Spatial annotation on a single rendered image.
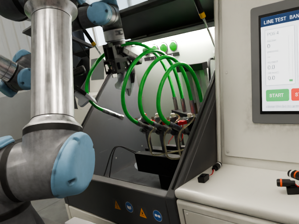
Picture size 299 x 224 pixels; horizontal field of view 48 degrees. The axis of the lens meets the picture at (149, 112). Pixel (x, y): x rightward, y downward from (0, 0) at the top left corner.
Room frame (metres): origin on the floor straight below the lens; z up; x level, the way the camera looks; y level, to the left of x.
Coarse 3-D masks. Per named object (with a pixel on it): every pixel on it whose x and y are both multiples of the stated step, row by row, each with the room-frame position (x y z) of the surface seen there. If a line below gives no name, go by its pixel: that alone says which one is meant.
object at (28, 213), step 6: (24, 204) 0.64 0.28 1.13; (30, 204) 0.67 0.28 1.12; (12, 210) 0.62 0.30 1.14; (18, 210) 0.63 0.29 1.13; (24, 210) 0.64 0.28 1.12; (30, 210) 0.66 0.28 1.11; (0, 216) 0.61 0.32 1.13; (6, 216) 0.61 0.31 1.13; (12, 216) 0.62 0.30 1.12; (18, 216) 0.62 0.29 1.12; (24, 216) 0.63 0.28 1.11; (30, 216) 0.65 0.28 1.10; (36, 216) 0.67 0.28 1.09; (0, 222) 0.60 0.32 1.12; (6, 222) 0.61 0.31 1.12; (12, 222) 0.61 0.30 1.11; (18, 222) 0.62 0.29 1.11; (24, 222) 0.63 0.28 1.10; (30, 222) 0.64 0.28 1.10; (36, 222) 0.67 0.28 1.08; (42, 222) 0.68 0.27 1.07
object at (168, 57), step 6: (156, 60) 1.21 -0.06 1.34; (174, 60) 1.27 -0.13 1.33; (150, 66) 1.18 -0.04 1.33; (180, 66) 1.29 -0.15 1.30; (144, 78) 1.16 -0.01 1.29; (186, 78) 1.30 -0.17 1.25; (186, 84) 1.31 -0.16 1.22; (138, 90) 1.15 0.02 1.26; (138, 96) 1.13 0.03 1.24; (138, 102) 1.13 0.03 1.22; (192, 102) 1.31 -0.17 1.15; (192, 108) 1.31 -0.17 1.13; (144, 114) 1.13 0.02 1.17; (150, 120) 1.15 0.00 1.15; (156, 126) 1.16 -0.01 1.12; (162, 126) 1.18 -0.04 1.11; (168, 132) 1.20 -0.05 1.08
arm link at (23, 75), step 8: (0, 56) 1.17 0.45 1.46; (0, 64) 1.15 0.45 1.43; (8, 64) 1.17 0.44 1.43; (16, 64) 1.20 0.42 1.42; (0, 72) 1.16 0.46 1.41; (8, 72) 1.17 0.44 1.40; (16, 72) 1.18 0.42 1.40; (24, 72) 1.18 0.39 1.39; (8, 80) 1.18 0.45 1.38; (16, 80) 1.19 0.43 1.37; (24, 80) 1.18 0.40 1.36; (16, 88) 1.24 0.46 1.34; (24, 88) 1.19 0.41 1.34
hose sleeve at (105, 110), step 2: (104, 108) 1.37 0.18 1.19; (104, 110) 1.37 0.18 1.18; (106, 110) 1.37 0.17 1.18; (108, 110) 1.38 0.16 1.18; (104, 112) 1.37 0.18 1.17; (106, 112) 1.37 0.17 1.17; (108, 112) 1.38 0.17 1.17; (110, 112) 1.38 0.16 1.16; (112, 112) 1.38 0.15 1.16; (114, 112) 1.39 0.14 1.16; (110, 114) 1.38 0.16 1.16; (112, 114) 1.38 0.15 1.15; (114, 114) 1.38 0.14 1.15; (116, 114) 1.39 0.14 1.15; (118, 114) 1.39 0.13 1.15; (114, 116) 1.39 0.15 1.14; (116, 116) 1.39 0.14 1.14; (118, 116) 1.39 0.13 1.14; (120, 116) 1.39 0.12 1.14
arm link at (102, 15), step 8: (80, 8) 1.20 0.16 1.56; (88, 8) 1.16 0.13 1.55; (96, 8) 1.16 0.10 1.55; (104, 8) 1.15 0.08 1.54; (112, 8) 1.22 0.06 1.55; (80, 16) 1.19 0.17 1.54; (88, 16) 1.16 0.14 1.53; (96, 16) 1.16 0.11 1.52; (104, 16) 1.15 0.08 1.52; (112, 16) 1.21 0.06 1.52; (88, 24) 1.20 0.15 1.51; (96, 24) 1.18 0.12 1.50; (104, 24) 1.19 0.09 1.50
